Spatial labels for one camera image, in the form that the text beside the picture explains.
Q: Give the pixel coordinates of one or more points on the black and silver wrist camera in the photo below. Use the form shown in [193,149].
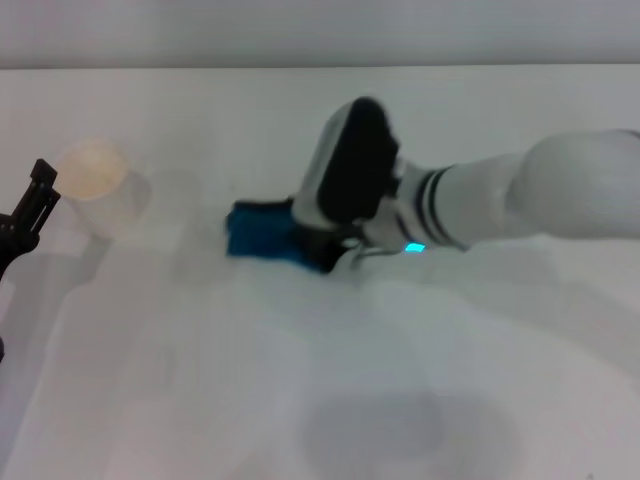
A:
[350,160]

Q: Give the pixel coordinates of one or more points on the white paper cup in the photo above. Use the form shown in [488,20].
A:
[90,167]

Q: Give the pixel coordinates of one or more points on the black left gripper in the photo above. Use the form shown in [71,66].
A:
[12,240]

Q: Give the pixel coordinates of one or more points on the blue rag with black trim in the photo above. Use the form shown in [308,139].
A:
[260,235]

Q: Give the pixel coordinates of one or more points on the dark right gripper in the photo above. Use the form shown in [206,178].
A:
[327,250]

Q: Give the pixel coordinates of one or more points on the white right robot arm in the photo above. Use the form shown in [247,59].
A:
[525,195]

